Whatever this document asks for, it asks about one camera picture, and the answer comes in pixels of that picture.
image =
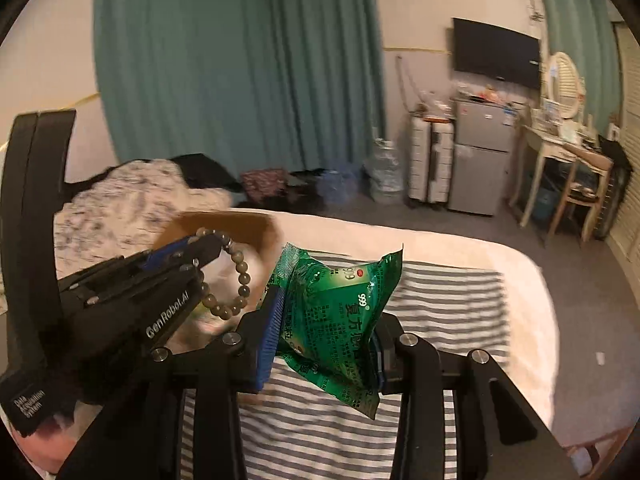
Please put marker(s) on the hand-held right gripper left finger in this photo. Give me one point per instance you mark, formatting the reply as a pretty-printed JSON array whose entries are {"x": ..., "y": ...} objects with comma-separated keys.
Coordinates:
[{"x": 270, "y": 332}]

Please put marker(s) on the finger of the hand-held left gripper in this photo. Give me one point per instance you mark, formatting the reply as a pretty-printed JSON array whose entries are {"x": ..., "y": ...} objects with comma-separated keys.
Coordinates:
[
  {"x": 205, "y": 252},
  {"x": 165, "y": 254}
]

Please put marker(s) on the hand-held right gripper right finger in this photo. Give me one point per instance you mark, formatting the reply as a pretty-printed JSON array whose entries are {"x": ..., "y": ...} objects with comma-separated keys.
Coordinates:
[{"x": 395, "y": 357}]

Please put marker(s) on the brown cardboard box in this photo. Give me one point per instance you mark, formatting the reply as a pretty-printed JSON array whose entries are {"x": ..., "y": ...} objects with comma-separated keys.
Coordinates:
[{"x": 225, "y": 225}]

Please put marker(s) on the green sachet packet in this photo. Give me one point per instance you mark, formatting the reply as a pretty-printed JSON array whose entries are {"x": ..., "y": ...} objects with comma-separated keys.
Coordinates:
[{"x": 330, "y": 330}]

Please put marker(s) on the floral quilt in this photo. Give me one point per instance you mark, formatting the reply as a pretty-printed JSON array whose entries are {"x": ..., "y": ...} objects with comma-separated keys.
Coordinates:
[{"x": 125, "y": 200}]

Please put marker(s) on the grey checkered cloth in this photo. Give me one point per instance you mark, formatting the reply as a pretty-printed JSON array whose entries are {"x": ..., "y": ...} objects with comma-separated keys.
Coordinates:
[{"x": 430, "y": 300}]

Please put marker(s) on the black cloth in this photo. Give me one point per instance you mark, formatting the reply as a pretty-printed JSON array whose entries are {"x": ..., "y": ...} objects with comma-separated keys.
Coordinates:
[{"x": 205, "y": 172}]

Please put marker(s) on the dark patterned bag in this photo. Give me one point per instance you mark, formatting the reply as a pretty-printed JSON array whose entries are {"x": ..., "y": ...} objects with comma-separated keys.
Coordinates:
[{"x": 265, "y": 185}]

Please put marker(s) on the white fluffy blanket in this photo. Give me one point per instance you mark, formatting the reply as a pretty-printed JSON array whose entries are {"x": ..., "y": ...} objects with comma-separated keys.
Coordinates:
[{"x": 500, "y": 270}]

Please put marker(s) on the blue plastic bag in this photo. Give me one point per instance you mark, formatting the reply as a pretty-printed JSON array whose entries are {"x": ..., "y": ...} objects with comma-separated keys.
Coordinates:
[{"x": 337, "y": 182}]

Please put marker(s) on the large clear water bottle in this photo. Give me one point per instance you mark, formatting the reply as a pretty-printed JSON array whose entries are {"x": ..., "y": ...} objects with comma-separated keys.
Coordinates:
[{"x": 386, "y": 175}]

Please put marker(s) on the wide teal curtain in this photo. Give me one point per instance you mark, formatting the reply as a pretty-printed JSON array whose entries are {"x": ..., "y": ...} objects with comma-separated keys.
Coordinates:
[{"x": 225, "y": 60}]

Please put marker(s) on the white suitcase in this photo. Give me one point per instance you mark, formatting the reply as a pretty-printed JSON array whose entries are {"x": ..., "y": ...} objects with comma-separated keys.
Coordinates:
[{"x": 430, "y": 160}]

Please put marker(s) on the blue waste bin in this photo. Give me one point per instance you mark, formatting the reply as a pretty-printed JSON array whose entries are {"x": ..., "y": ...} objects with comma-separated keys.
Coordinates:
[{"x": 542, "y": 205}]

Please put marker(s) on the grey fridge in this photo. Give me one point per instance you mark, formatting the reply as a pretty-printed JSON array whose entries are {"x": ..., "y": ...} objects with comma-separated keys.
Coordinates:
[{"x": 480, "y": 160}]

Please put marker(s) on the cream dressing table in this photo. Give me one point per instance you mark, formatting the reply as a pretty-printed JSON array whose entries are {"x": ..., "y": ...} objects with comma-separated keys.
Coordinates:
[{"x": 540, "y": 142}]

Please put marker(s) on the wooden chair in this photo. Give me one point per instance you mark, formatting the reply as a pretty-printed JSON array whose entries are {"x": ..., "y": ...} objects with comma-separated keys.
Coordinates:
[{"x": 590, "y": 160}]

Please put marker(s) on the black bag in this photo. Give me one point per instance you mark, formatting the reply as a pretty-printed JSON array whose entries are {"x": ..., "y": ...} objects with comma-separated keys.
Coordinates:
[{"x": 612, "y": 180}]

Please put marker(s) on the cream louvered wardrobe doors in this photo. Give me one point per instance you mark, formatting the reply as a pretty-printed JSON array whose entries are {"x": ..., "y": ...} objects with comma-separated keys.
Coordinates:
[{"x": 627, "y": 160}]

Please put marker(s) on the black television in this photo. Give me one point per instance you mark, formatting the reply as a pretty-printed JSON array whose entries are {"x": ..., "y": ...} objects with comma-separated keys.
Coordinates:
[{"x": 495, "y": 52}]

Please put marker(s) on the oval cream mirror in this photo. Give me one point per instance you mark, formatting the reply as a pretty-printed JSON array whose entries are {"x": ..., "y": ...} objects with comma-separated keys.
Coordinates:
[{"x": 562, "y": 82}]

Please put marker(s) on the narrow teal curtain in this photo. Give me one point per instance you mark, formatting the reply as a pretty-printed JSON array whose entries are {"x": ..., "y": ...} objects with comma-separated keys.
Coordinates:
[{"x": 575, "y": 20}]

